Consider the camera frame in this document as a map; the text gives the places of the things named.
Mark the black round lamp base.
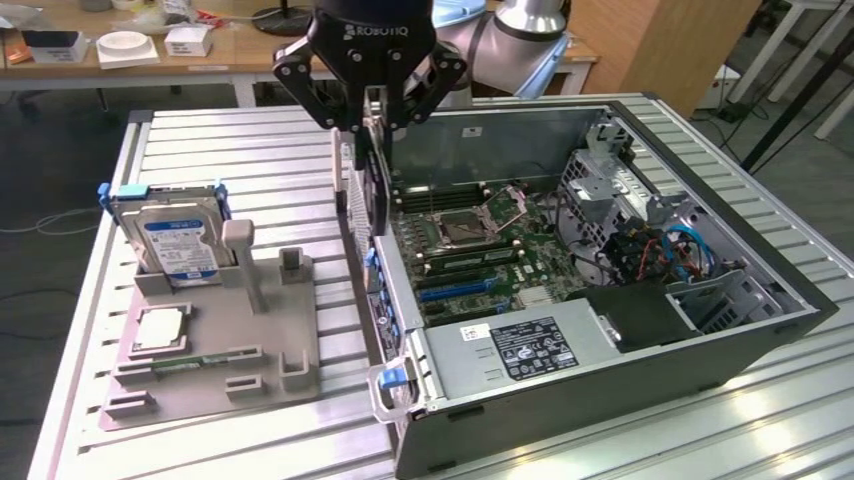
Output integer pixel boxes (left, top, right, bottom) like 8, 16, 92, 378
250, 0, 314, 37

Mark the perforated metal bracket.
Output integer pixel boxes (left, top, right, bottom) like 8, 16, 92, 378
664, 259, 786, 335

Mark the black expansion slot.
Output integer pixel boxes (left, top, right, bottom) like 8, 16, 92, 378
412, 269, 492, 290

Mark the clear plastic bag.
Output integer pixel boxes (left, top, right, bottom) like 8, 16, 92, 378
109, 8, 168, 35

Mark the white square dish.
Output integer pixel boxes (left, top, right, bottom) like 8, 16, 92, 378
94, 30, 162, 71

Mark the CPU socket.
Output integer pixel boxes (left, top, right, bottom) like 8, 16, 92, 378
432, 209, 495, 247

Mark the green motherboard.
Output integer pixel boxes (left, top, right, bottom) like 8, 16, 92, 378
385, 177, 588, 326

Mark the metal socket cover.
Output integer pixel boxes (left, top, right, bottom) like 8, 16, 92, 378
476, 183, 529, 234

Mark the metal disk bay cage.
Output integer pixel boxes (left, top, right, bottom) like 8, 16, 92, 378
556, 122, 688, 241

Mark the blue data wire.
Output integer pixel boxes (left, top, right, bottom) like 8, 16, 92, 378
663, 224, 721, 284

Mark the white box with black top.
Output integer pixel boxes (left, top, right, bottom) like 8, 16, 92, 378
18, 29, 92, 65

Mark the silver CPU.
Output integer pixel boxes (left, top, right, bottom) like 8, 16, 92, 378
130, 308, 192, 351

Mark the white framed table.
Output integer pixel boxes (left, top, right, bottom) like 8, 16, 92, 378
725, 0, 854, 141

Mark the green RAM stick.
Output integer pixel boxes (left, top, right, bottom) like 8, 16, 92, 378
150, 352, 252, 374
429, 249, 517, 269

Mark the wooden desk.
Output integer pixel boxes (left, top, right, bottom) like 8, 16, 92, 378
0, 0, 600, 109

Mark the white floor cable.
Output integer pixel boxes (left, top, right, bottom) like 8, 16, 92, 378
0, 207, 101, 236

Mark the wooden cabinet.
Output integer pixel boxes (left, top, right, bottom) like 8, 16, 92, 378
579, 0, 765, 121

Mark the silver power supply unit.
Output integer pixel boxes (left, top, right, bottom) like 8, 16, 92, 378
420, 298, 625, 401

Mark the black internal cable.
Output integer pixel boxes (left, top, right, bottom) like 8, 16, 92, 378
551, 192, 619, 287

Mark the hard disk in blue caddy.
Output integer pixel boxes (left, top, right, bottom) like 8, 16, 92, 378
97, 182, 238, 289

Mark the black open PC case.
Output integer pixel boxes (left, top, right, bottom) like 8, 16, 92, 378
330, 99, 840, 480

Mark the grey parts rack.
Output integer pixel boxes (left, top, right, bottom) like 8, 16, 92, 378
97, 218, 322, 432

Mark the blue expansion slot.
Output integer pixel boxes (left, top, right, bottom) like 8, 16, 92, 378
416, 280, 500, 303

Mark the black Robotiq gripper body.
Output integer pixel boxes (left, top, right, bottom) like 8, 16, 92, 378
305, 0, 439, 89

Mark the red power wire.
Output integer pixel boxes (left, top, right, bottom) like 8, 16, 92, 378
636, 238, 672, 281

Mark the small white carton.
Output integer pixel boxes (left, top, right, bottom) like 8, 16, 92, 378
162, 25, 214, 58

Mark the black slanted pole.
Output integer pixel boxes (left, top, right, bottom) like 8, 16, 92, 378
739, 0, 854, 174

